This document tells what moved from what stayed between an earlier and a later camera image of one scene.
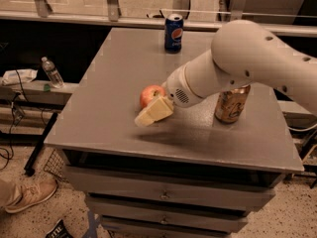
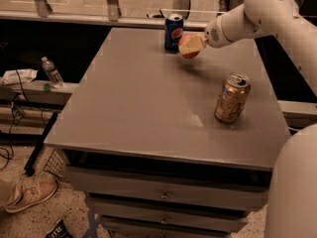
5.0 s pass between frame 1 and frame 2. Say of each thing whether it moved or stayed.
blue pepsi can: stayed
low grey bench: stayed
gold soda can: stayed
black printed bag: stayed
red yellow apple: moved
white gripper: moved
